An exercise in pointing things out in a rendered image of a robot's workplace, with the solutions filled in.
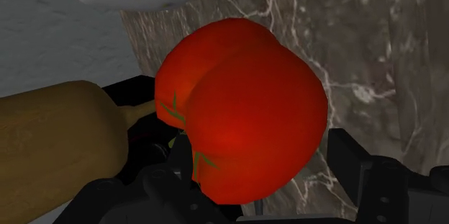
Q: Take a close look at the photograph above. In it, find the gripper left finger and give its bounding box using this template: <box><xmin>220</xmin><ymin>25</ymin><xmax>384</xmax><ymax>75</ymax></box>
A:
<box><xmin>52</xmin><ymin>74</ymin><xmax>243</xmax><ymax>224</ymax></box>

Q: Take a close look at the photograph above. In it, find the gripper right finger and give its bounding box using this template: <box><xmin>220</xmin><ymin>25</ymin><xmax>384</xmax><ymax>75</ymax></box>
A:
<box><xmin>326</xmin><ymin>127</ymin><xmax>449</xmax><ymax>224</ymax></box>

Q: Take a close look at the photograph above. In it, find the wooden rolling pin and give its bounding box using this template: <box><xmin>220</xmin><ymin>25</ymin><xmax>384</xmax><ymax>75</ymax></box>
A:
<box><xmin>0</xmin><ymin>79</ymin><xmax>157</xmax><ymax>224</ymax></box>

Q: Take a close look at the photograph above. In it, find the red tomato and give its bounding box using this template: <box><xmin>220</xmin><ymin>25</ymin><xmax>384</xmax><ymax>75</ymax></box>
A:
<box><xmin>154</xmin><ymin>17</ymin><xmax>329</xmax><ymax>205</ymax></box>

